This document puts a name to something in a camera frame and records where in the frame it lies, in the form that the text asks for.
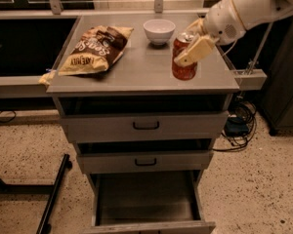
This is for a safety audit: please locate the black metal floor stand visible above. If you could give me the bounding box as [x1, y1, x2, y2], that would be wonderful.
[0, 154, 72, 234]

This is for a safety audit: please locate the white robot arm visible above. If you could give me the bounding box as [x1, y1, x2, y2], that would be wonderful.
[174, 0, 293, 67]

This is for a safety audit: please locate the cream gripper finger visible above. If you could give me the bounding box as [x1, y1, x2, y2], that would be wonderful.
[174, 35, 218, 67]
[187, 18, 205, 35]

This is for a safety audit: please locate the white ceramic bowl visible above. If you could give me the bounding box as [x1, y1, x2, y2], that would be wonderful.
[144, 19, 176, 45]

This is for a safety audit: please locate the dark grey cabinet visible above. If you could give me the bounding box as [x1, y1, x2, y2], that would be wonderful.
[260, 20, 293, 136]

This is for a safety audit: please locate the brown yellow chip bag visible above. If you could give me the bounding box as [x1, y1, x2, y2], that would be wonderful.
[38, 25, 134, 86]

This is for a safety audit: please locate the black cable bundle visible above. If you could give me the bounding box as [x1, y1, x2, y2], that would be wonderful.
[212, 100, 258, 153]

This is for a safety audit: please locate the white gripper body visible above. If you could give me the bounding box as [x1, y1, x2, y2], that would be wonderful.
[203, 0, 246, 45]

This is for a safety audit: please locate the red coke can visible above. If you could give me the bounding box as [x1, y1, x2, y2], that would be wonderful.
[172, 32, 197, 81]

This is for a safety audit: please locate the grey metal rail frame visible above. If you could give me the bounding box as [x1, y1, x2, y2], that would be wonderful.
[0, 0, 268, 99]

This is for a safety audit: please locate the black floor cable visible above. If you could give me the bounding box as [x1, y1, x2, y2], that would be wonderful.
[0, 109, 18, 123]

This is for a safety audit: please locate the grey drawer cabinet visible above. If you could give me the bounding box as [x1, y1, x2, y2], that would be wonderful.
[46, 13, 241, 234]

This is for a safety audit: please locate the top grey drawer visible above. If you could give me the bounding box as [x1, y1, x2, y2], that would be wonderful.
[61, 96, 228, 143]

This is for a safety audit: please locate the grey drawer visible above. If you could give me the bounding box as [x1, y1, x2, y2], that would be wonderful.
[61, 96, 228, 143]
[76, 139, 213, 174]
[82, 171, 216, 234]

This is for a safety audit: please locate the white power cable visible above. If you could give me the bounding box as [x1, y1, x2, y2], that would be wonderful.
[222, 38, 239, 58]

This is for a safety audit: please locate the bottom grey drawer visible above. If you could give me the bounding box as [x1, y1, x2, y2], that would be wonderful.
[82, 171, 216, 234]

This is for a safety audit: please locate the middle grey drawer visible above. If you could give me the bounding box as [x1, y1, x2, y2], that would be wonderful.
[76, 139, 213, 174]

